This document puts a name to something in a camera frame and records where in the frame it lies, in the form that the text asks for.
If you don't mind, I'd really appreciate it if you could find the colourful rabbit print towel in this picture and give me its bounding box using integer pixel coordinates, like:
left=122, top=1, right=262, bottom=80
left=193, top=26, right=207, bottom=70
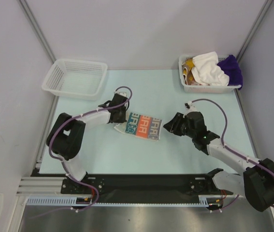
left=114, top=112, right=162, bottom=141

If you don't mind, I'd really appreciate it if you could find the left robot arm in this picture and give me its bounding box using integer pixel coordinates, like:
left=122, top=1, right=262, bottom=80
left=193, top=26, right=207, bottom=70
left=46, top=92, right=129, bottom=193

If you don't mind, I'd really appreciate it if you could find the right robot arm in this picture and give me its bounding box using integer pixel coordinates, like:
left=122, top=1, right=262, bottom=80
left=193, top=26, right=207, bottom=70
left=163, top=111, right=274, bottom=212

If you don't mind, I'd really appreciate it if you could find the white basket with towels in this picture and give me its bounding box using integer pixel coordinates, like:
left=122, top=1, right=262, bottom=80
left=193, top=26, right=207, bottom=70
left=178, top=54, right=241, bottom=94

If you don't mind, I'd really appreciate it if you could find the empty white plastic basket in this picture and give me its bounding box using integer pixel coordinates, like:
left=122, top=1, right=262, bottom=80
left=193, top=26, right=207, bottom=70
left=42, top=58, right=108, bottom=101

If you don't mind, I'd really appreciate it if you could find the white towel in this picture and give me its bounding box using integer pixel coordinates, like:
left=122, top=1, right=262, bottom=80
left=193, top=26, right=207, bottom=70
left=191, top=51, right=230, bottom=86

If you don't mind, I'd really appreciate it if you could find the yellow patterned towel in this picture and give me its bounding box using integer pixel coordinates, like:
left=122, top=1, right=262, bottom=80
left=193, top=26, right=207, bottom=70
left=182, top=58, right=200, bottom=86

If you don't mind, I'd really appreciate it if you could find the purple towel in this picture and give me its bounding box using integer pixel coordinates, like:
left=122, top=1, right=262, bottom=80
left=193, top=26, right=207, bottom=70
left=217, top=55, right=243, bottom=90

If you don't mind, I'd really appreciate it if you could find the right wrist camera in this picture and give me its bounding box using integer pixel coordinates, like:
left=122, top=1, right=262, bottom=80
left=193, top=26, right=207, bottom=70
left=185, top=102, right=197, bottom=113

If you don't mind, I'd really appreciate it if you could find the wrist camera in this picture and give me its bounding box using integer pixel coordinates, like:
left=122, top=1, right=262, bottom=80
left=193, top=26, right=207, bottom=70
left=115, top=90, right=128, bottom=98
left=185, top=102, right=197, bottom=113

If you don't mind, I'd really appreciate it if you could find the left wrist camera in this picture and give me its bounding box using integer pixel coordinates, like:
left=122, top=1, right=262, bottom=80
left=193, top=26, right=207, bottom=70
left=115, top=90, right=128, bottom=98

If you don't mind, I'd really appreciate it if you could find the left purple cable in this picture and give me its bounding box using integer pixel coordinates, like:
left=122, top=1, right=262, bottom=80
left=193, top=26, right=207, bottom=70
left=29, top=86, right=134, bottom=218

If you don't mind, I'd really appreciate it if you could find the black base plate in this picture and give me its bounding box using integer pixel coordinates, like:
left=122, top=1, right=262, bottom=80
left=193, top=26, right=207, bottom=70
left=30, top=166, right=234, bottom=205

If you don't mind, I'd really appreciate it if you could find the grey cable duct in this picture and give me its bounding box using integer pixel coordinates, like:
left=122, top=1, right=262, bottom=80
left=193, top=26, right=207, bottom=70
left=26, top=196, right=223, bottom=208

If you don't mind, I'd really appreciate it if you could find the left aluminium corner post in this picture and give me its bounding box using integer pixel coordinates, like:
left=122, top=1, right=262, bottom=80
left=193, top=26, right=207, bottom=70
left=17, top=0, right=56, bottom=63

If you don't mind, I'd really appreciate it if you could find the aluminium corner post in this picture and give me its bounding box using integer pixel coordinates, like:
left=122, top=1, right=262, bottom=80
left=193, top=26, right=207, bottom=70
left=17, top=0, right=56, bottom=63
left=236, top=0, right=274, bottom=63

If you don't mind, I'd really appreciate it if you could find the right aluminium corner post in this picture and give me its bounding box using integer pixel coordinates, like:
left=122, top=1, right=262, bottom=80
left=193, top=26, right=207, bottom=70
left=236, top=0, right=274, bottom=63

